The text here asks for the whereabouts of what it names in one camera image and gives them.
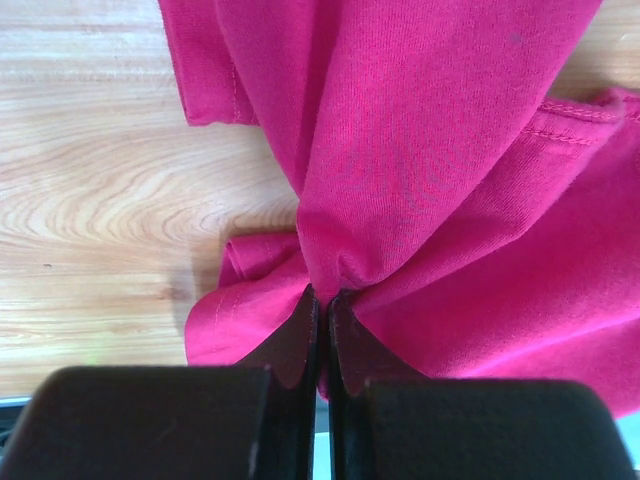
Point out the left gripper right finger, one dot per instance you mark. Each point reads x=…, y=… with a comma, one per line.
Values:
x=389, y=421

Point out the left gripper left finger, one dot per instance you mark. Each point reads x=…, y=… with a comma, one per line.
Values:
x=251, y=420

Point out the magenta t shirt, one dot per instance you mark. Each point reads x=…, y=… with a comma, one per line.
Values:
x=482, y=228

